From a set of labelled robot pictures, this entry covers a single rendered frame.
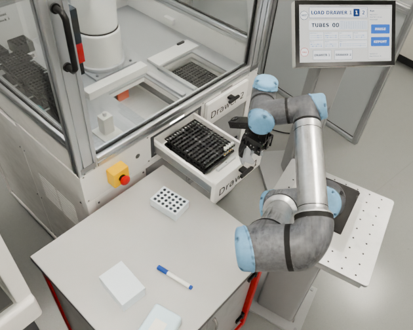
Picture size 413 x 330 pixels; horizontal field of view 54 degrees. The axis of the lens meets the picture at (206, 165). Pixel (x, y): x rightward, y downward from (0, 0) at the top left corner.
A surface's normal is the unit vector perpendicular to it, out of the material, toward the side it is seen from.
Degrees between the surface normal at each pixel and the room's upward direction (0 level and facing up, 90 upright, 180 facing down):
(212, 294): 0
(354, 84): 90
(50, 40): 90
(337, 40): 50
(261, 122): 90
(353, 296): 0
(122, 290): 0
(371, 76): 90
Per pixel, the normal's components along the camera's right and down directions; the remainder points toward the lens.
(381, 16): 0.15, 0.11
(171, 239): 0.07, -0.69
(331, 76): 0.15, 0.72
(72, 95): 0.74, 0.52
